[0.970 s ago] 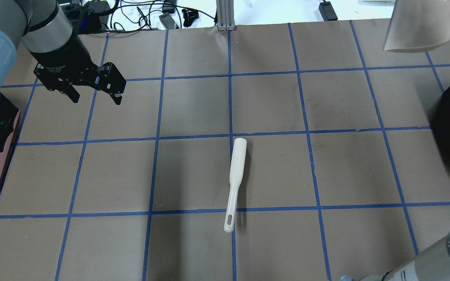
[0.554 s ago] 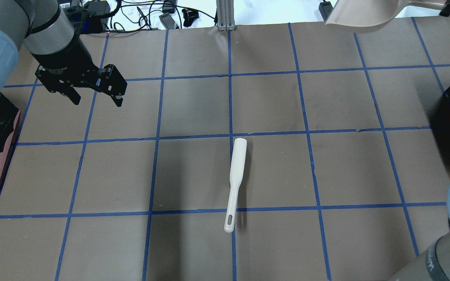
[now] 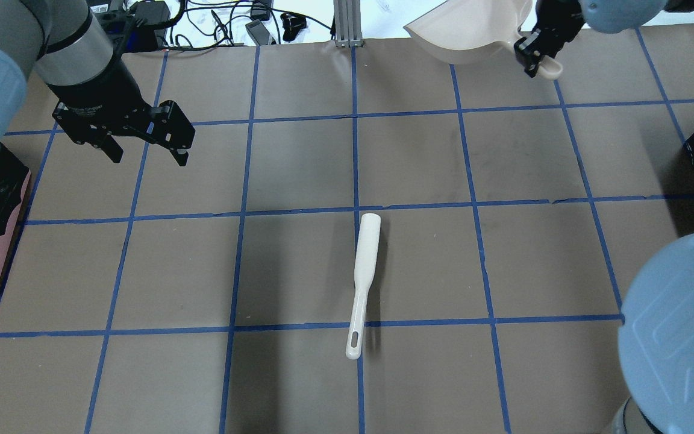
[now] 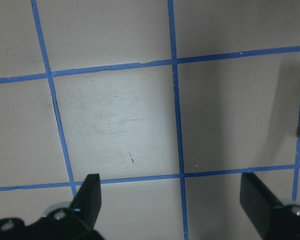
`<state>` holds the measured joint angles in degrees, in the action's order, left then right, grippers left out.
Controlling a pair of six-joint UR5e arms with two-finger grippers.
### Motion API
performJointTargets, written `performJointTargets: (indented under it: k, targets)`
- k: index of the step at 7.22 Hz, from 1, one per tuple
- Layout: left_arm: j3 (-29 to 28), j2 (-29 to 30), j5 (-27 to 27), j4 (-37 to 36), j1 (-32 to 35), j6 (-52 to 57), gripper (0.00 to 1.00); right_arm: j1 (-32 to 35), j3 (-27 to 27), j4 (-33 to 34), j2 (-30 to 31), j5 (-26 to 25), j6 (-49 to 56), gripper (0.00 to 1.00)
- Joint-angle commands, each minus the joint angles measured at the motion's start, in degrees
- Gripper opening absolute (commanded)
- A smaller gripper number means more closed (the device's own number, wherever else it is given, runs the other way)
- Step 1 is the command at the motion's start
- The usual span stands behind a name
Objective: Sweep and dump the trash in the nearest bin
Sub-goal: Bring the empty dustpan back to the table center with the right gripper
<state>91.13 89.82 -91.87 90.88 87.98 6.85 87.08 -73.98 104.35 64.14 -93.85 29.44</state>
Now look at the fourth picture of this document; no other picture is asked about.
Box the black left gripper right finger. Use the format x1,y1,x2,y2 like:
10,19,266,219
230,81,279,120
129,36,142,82
239,172,284,225

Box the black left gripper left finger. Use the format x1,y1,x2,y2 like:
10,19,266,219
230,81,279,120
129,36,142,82
69,173,101,230

